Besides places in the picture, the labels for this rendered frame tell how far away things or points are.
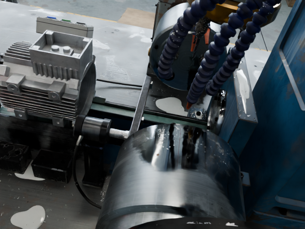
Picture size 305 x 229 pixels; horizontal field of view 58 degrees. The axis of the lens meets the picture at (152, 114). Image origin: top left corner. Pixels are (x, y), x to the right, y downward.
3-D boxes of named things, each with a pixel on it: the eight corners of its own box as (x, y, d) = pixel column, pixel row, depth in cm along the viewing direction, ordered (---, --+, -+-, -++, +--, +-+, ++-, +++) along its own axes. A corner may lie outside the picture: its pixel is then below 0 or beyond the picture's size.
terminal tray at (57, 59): (93, 62, 75) (92, 37, 70) (80, 84, 67) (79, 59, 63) (50, 53, 75) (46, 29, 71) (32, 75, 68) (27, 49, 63)
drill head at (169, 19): (213, 52, 121) (231, -7, 104) (214, 104, 94) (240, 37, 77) (157, 41, 121) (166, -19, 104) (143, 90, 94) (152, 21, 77)
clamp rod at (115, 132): (131, 136, 67) (131, 130, 65) (129, 142, 65) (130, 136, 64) (98, 129, 67) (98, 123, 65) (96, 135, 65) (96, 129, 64)
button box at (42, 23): (92, 41, 96) (94, 25, 95) (86, 42, 90) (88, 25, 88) (45, 32, 97) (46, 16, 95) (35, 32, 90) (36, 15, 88)
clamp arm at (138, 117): (137, 148, 65) (152, 85, 83) (138, 140, 63) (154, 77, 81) (122, 145, 65) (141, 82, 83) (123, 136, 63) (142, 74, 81)
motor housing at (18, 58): (97, 95, 89) (97, 42, 76) (77, 138, 75) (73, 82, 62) (37, 83, 89) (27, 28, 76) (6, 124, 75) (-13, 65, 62)
